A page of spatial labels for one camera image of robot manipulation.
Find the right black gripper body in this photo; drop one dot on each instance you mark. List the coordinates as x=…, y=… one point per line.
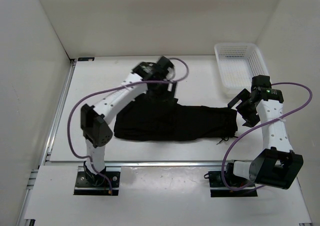
x=246, y=109

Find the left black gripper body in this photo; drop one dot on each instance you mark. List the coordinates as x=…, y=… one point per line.
x=160, y=91

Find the black trousers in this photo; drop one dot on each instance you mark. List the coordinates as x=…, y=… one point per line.
x=167, y=121

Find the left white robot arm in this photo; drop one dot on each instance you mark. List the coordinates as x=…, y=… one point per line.
x=95, y=119

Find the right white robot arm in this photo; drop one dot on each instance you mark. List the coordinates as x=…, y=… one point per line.
x=277, y=165

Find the white plastic basket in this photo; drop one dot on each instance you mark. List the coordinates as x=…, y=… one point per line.
x=238, y=63

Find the dark label sticker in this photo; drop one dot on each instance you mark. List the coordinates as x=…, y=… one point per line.
x=86, y=59

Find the aluminium front rail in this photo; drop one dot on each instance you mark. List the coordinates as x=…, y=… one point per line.
x=140, y=163

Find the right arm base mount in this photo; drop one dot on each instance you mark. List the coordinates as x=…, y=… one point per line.
x=218, y=188

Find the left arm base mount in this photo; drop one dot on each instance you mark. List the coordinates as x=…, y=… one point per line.
x=84, y=186

